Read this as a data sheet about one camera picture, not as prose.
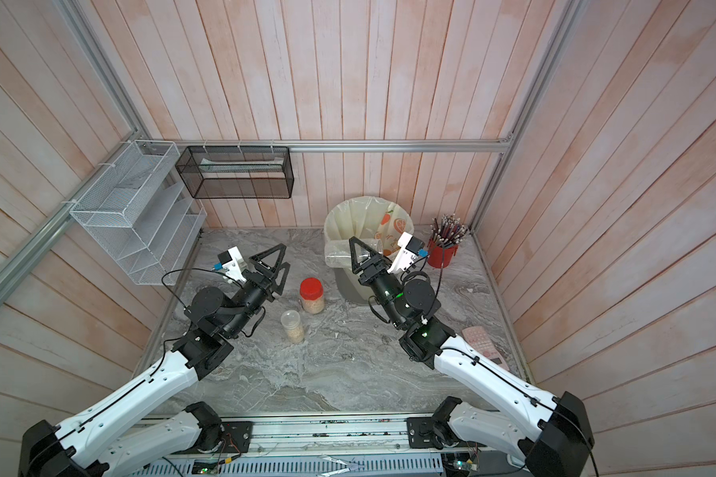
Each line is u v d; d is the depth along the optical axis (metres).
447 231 0.98
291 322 0.86
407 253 0.58
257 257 0.58
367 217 0.94
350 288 0.96
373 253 0.57
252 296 0.59
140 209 0.72
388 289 0.57
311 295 0.88
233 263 0.61
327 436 0.75
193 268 1.12
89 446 0.40
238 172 1.05
